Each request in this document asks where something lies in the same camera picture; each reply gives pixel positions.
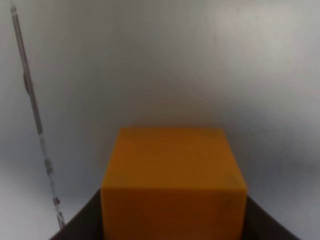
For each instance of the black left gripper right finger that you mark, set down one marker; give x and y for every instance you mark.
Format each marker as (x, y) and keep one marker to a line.
(259, 225)

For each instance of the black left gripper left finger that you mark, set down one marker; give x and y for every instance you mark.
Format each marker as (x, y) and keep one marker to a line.
(86, 225)

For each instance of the orange cube block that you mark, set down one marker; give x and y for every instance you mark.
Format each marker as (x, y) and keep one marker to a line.
(173, 183)

